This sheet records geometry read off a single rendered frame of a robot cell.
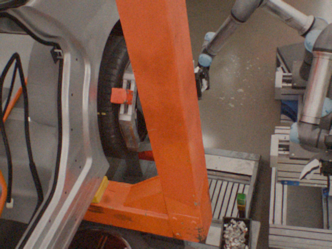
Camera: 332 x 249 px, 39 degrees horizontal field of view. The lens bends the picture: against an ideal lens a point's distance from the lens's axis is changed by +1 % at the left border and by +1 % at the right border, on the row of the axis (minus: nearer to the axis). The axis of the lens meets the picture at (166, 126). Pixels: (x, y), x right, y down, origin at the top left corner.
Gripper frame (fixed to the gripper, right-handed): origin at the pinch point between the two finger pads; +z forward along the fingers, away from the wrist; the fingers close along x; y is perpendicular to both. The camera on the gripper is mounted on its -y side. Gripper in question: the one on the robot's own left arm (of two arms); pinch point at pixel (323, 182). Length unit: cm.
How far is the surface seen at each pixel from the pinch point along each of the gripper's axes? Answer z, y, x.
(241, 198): -24, 52, 45
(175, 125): -2, -14, 51
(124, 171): -47, 83, 139
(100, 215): 5, 49, 108
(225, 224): -15, 63, 52
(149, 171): -52, 84, 123
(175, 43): -5, -48, 43
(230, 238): -7, 61, 46
